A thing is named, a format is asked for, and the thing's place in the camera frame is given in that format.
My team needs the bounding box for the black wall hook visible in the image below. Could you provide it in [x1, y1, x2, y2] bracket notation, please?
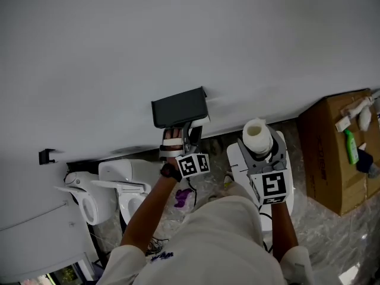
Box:
[38, 148, 57, 166]

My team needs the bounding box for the brown cardboard box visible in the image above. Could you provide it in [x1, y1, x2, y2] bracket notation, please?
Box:
[297, 88, 380, 217]

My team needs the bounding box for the small white box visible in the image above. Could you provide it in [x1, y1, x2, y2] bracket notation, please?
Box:
[335, 116, 352, 133]

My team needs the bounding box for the black toilet paper holder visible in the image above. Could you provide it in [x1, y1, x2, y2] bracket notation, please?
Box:
[151, 85, 208, 129]

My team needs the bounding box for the person's left hand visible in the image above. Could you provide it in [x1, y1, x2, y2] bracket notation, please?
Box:
[163, 128, 183, 140]

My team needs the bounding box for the person's white shirt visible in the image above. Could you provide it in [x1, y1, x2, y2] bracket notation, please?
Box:
[94, 184, 316, 285]

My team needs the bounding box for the black wristwatch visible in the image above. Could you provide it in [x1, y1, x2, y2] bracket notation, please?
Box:
[160, 162, 183, 183]

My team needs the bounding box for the new white toilet paper roll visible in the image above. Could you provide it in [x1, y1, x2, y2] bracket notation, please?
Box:
[242, 117, 274, 155]

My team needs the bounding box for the person's left forearm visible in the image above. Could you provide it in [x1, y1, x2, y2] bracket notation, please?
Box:
[118, 170, 182, 255]

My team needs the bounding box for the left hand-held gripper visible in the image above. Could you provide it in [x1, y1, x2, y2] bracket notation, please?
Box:
[159, 121, 211, 179]

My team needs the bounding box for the person's shoe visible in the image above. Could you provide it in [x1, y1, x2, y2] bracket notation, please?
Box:
[222, 173, 235, 190]

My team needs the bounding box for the white closed toilet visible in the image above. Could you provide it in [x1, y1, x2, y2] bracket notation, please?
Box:
[226, 130, 296, 235]

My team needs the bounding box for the black tangled cable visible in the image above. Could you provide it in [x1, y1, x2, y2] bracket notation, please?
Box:
[144, 237, 170, 258]

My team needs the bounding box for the person's right forearm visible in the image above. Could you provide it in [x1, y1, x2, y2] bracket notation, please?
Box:
[270, 200, 299, 261]

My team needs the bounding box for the white plastic bag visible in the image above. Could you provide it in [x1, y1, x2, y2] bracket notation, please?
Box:
[357, 105, 373, 132]

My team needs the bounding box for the dark blue cloth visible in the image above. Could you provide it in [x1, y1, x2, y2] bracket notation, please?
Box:
[355, 148, 375, 174]

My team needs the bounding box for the purple floor object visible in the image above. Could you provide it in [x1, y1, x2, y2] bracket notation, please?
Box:
[173, 188, 194, 209]

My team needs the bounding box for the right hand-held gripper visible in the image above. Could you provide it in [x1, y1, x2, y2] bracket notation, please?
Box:
[236, 125, 289, 206]

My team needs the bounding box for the green plastic bottle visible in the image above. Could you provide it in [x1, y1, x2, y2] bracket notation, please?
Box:
[344, 128, 360, 166]

